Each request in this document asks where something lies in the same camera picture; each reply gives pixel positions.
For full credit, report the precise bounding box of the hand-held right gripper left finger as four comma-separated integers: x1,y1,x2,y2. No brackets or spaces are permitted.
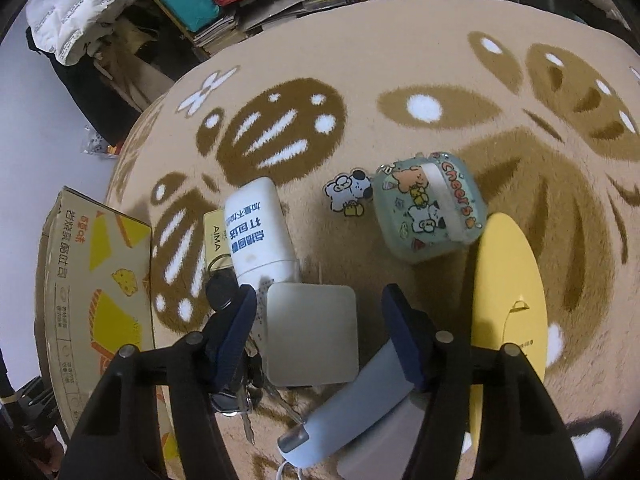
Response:
60,285,258,480

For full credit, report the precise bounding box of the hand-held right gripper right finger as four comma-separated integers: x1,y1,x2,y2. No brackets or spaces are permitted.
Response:
381,283,586,480

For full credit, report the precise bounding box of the black oval key fob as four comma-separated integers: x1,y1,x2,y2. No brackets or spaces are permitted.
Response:
205,272,240,311

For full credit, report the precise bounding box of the white square device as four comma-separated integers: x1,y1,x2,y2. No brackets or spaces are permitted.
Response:
252,282,360,387

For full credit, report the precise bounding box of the gold key tag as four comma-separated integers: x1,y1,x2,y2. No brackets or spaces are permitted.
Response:
202,209,232,273

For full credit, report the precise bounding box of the blue-grey handheld device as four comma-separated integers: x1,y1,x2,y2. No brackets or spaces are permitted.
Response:
277,342,416,468

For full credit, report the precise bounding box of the white television remote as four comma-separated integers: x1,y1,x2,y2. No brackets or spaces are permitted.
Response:
223,177,301,286

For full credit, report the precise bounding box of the cartoon print earbuds case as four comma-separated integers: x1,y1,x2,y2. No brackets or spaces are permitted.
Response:
375,151,487,265

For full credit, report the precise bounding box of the white air conditioner remote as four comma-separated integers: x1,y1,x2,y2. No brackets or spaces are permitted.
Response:
335,400,431,480

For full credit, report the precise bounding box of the cardboard box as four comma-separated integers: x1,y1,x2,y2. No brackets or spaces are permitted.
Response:
35,186,181,463

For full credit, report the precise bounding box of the cartoon dog charm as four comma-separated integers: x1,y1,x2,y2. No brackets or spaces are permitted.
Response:
324,169,373,218

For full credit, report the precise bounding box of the yellow round disc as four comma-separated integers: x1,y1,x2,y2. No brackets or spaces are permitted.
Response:
467,212,547,456

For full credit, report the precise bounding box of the printed plastic bag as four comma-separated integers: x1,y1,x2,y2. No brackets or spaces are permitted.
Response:
80,127,123,158

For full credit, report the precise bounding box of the tan garment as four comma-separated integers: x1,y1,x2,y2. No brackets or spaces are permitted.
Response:
92,15,176,113

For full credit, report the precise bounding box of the tan brown printed blanket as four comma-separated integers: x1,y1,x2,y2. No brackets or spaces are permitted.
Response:
107,0,640,480

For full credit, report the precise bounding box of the black garment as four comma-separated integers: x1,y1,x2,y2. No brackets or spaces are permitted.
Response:
25,25,151,151

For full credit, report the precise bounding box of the small stack of books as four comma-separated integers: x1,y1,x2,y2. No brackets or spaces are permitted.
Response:
192,12,248,56

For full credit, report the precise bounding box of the pile of books and papers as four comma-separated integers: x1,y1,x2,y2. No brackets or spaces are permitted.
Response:
240,0,361,31

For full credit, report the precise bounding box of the white puffy jacket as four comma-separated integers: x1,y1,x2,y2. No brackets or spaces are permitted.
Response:
25,0,141,66

